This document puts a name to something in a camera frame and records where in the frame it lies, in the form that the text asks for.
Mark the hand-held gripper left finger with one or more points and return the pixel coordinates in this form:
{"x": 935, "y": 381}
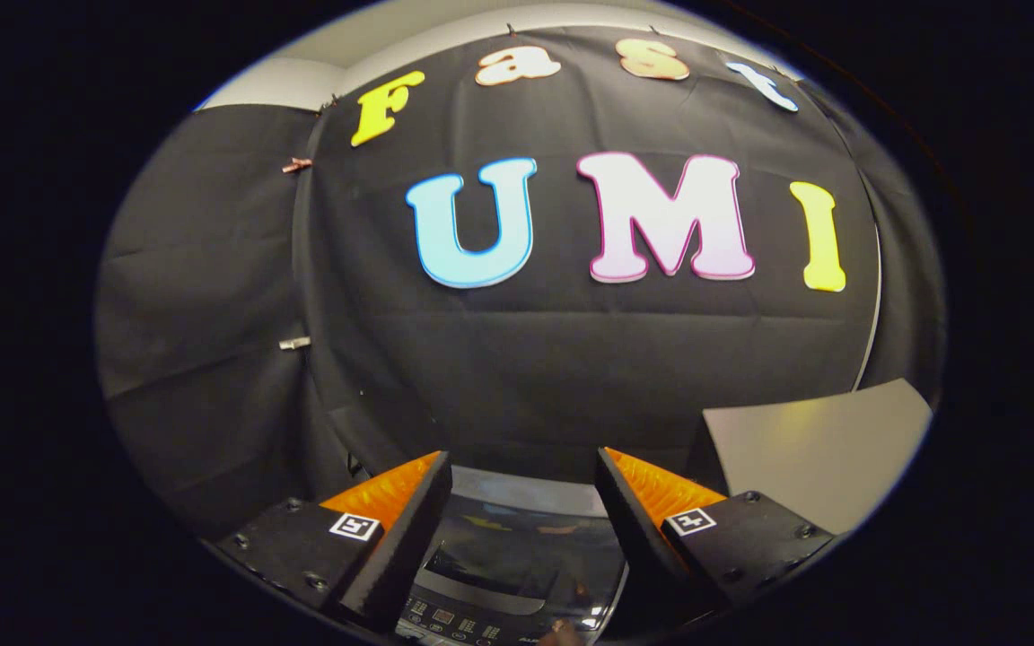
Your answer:
{"x": 409, "y": 547}

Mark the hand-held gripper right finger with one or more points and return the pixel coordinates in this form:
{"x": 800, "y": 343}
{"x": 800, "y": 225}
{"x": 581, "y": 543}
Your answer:
{"x": 634, "y": 538}

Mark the grey top-load washing machine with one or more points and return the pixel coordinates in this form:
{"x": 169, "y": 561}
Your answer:
{"x": 526, "y": 489}

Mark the grey side table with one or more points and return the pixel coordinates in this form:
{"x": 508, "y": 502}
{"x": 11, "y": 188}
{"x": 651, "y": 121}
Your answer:
{"x": 804, "y": 449}

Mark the black backdrop cloth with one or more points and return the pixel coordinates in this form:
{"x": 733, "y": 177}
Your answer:
{"x": 526, "y": 359}

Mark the silver cloth clip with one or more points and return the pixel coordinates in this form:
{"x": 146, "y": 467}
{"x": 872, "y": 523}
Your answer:
{"x": 293, "y": 343}

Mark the thin white pole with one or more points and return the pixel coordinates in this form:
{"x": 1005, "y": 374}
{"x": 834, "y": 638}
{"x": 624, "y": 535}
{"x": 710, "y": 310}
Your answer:
{"x": 857, "y": 384}

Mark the copper cloth clip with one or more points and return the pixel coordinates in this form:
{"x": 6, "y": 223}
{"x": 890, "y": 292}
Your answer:
{"x": 296, "y": 165}

